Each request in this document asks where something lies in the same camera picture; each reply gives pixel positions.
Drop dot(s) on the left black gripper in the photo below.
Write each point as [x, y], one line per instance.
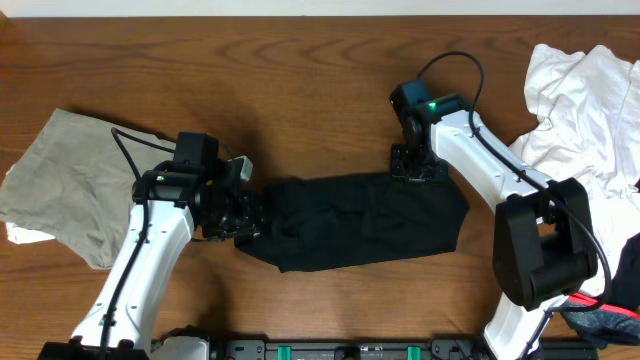
[251, 214]

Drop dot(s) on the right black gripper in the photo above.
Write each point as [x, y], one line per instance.
[417, 170]

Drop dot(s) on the black t-shirt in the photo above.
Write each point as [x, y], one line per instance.
[351, 220]

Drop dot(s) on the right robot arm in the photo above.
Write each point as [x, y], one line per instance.
[543, 250]

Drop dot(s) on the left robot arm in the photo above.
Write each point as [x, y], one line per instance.
[193, 191]

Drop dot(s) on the folded olive grey garment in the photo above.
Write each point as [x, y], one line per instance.
[73, 183]

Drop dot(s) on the crumpled white shirt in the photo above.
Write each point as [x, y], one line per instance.
[587, 106]

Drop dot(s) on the white folded cloth under garment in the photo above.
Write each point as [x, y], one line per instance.
[19, 235]

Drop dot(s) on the grey red-trimmed shorts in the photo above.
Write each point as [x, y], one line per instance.
[616, 322]

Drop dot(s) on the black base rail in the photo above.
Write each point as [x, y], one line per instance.
[320, 350]

